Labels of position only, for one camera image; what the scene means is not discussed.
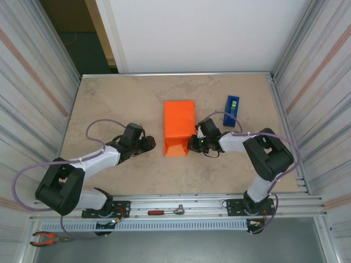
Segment orange wrapping paper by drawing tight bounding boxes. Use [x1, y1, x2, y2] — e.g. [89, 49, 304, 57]
[163, 100, 197, 158]

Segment blue tape dispenser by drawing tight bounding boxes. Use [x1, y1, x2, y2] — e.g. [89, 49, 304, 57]
[223, 95, 240, 127]

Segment aluminium mounting rail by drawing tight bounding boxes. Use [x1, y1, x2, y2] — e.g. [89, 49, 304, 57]
[29, 193, 329, 221]

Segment aluminium table edge rail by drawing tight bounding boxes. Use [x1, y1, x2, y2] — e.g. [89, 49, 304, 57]
[81, 71, 275, 81]

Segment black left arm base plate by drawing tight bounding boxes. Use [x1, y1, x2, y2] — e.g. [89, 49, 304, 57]
[81, 200, 131, 219]

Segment red-handled ratchet wrench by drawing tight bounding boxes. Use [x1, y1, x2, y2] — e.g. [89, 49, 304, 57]
[148, 204, 185, 216]

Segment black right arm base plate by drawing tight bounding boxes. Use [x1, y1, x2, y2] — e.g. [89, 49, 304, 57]
[226, 198, 276, 216]

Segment aluminium table side rail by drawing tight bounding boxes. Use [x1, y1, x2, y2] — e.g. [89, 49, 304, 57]
[267, 75, 312, 196]

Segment grey slotted cable duct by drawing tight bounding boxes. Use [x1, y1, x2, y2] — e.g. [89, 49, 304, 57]
[39, 219, 249, 232]

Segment white door frame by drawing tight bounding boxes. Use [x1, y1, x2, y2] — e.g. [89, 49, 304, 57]
[84, 0, 129, 74]

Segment orange-handled pliers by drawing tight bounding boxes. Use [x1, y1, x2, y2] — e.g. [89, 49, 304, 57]
[29, 231, 73, 247]

